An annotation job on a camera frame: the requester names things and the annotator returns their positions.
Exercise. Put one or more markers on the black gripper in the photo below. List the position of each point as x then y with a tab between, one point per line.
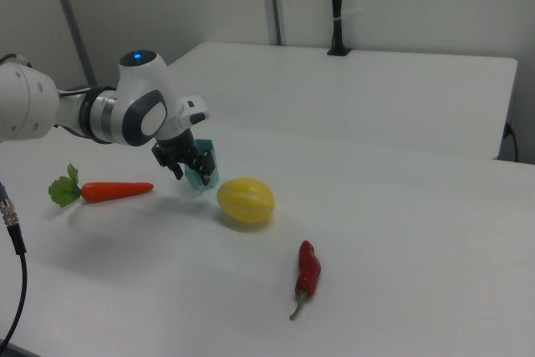
177	148

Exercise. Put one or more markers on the teal faceted mug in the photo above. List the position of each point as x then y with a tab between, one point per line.
210	185

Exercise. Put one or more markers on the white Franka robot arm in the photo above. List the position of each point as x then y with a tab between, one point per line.
138	81

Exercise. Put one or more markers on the yellow striped melon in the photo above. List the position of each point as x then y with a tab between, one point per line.
246	200

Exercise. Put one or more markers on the orange carrot with green leaves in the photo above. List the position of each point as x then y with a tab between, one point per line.
117	191

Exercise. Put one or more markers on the red chili pepper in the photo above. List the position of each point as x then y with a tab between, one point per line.
309	269

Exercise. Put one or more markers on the slanted grey partition post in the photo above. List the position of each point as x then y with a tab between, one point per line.
69	6

